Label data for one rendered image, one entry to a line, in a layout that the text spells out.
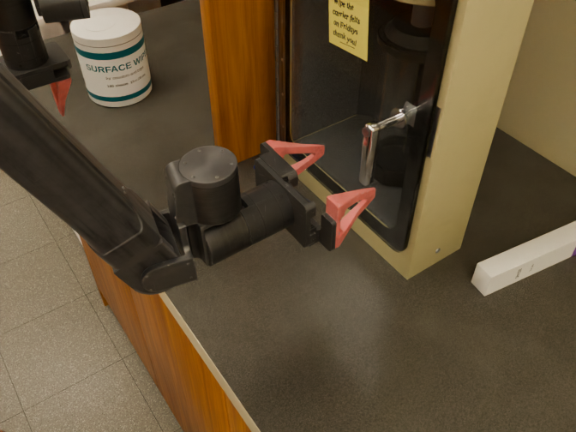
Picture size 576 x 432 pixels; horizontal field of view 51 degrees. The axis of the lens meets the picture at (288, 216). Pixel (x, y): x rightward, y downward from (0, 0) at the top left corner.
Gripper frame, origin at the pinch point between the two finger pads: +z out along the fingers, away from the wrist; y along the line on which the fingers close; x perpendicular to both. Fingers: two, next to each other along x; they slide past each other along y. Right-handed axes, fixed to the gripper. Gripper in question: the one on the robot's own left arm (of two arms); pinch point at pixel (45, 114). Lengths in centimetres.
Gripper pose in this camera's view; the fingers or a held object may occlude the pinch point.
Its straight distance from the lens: 98.0
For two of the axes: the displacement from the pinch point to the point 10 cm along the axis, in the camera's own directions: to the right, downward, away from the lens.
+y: 8.2, -4.0, 4.1
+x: -5.7, -5.8, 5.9
